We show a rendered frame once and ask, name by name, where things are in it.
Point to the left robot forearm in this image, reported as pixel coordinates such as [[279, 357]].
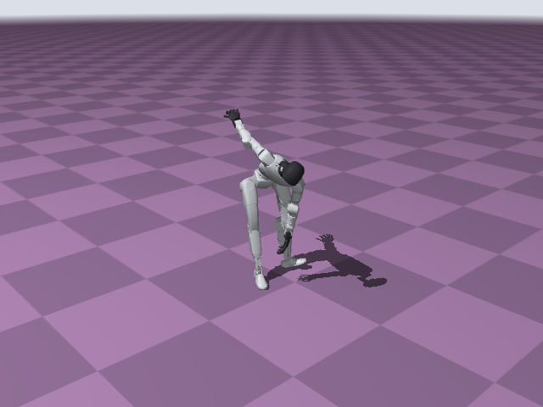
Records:
[[290, 223]]

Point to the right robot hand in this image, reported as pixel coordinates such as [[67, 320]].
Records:
[[233, 115]]

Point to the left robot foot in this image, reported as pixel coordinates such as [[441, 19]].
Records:
[[293, 262]]

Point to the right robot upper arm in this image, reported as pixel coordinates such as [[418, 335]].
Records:
[[263, 154]]

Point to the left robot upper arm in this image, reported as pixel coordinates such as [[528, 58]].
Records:
[[296, 197]]

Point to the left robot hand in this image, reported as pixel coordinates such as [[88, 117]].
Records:
[[287, 237]]

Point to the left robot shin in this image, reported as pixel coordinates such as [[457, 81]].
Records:
[[281, 239]]

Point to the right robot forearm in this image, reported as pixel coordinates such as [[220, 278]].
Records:
[[242, 131]]

